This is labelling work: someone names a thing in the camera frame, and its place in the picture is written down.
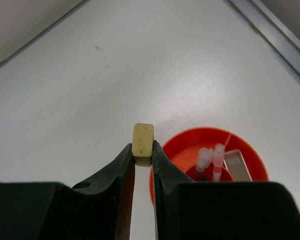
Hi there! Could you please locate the black gel pen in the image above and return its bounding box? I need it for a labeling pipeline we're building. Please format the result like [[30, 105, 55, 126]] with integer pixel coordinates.
[[195, 147, 214, 182]]

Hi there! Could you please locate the orange round divided container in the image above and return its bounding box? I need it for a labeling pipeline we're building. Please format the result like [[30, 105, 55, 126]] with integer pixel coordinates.
[[148, 126, 270, 208]]

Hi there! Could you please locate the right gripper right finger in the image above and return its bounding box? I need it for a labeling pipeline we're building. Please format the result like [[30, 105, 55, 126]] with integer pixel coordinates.
[[152, 141, 300, 240]]

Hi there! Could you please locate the small yellow eraser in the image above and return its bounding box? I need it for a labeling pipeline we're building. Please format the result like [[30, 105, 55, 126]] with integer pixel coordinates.
[[131, 123, 154, 167]]

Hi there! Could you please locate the aluminium rail right side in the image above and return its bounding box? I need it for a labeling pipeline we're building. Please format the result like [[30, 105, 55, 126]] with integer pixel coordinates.
[[225, 0, 300, 85]]

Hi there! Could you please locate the pink pen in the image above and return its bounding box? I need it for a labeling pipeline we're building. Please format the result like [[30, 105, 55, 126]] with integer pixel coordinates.
[[212, 143, 225, 182]]

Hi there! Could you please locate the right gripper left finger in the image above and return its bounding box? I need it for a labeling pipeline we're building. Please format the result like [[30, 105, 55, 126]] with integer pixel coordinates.
[[0, 144, 135, 240]]

